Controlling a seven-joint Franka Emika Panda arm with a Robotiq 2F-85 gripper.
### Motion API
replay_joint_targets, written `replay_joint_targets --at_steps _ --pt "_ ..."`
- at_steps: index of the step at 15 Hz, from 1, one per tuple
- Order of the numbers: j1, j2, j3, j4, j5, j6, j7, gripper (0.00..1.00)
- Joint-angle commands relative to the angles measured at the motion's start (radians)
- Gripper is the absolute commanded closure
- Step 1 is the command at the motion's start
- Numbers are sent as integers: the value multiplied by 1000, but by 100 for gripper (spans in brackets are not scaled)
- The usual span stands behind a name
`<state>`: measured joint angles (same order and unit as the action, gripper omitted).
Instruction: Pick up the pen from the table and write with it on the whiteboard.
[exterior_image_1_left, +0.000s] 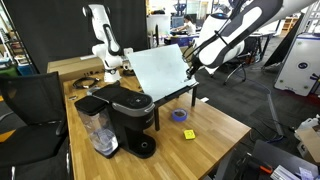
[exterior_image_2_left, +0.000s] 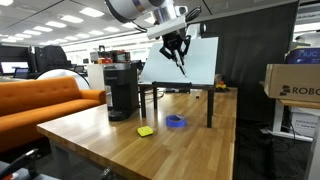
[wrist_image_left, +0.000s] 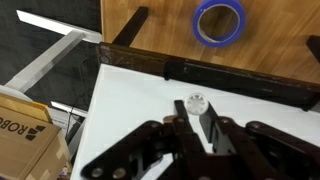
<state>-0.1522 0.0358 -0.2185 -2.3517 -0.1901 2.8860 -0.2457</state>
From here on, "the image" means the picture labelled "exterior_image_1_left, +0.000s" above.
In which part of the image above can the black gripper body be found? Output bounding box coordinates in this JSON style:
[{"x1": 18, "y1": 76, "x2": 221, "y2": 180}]
[{"x1": 187, "y1": 54, "x2": 204, "y2": 75}]

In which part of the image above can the white whiteboard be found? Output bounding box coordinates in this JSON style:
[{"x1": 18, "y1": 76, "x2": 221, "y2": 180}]
[{"x1": 126, "y1": 43, "x2": 199, "y2": 103}]

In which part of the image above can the black riser stand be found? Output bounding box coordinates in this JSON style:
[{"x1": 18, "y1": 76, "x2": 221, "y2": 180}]
[{"x1": 137, "y1": 81, "x2": 200, "y2": 132}]

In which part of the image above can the blue storage box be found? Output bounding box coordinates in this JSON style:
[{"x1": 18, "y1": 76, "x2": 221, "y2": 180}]
[{"x1": 163, "y1": 33, "x2": 201, "y2": 48}]

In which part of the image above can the person in white shirt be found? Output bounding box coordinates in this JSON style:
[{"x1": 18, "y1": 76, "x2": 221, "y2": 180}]
[{"x1": 182, "y1": 13, "x2": 198, "y2": 36}]

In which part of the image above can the blue tape roll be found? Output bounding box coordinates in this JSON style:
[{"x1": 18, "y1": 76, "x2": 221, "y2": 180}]
[{"x1": 171, "y1": 107, "x2": 189, "y2": 123}]

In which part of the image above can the black swivel chair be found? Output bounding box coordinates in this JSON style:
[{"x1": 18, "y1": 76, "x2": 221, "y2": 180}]
[{"x1": 222, "y1": 52, "x2": 252, "y2": 86}]

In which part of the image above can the computer monitor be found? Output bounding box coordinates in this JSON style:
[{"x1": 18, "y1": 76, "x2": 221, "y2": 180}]
[{"x1": 171, "y1": 15, "x2": 185, "y2": 30}]

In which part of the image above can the yellow smiley face block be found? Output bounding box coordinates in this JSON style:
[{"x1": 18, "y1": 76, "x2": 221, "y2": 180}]
[{"x1": 182, "y1": 128, "x2": 197, "y2": 141}]

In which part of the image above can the black coffee machine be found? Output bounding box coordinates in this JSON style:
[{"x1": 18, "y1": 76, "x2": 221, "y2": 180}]
[{"x1": 87, "y1": 83, "x2": 157, "y2": 160}]

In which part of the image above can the white cabinet with round logo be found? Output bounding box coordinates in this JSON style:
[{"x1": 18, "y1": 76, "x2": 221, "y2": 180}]
[{"x1": 273, "y1": 32, "x2": 320, "y2": 98}]

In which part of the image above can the clear water tank black lid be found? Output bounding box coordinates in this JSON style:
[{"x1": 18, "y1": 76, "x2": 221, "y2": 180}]
[{"x1": 73, "y1": 95, "x2": 120, "y2": 159}]

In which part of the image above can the long cardboard box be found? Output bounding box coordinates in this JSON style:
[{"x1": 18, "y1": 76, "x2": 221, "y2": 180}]
[{"x1": 46, "y1": 54, "x2": 105, "y2": 83}]

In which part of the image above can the black case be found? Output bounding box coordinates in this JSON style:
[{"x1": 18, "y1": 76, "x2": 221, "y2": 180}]
[{"x1": 244, "y1": 139, "x2": 320, "y2": 180}]

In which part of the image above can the white spray bottle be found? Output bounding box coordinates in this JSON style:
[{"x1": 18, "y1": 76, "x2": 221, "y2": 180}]
[{"x1": 294, "y1": 114, "x2": 320, "y2": 141}]

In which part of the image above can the open cardboard flap box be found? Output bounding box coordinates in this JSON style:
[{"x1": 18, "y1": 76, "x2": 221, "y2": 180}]
[{"x1": 294, "y1": 125, "x2": 320, "y2": 165}]

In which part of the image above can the black mesh office chair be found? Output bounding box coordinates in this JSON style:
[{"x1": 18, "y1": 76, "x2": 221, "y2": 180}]
[{"x1": 0, "y1": 71, "x2": 74, "y2": 180}]

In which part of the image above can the white pedestal cabinet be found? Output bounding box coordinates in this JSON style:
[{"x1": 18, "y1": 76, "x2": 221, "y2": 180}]
[{"x1": 146, "y1": 14, "x2": 172, "y2": 47}]

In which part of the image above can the black coiled cable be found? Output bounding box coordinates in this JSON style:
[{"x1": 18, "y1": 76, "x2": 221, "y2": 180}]
[{"x1": 71, "y1": 76, "x2": 101, "y2": 90}]

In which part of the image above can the orange handled tool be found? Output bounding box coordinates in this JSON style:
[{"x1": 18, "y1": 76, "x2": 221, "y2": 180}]
[{"x1": 247, "y1": 155, "x2": 275, "y2": 175}]

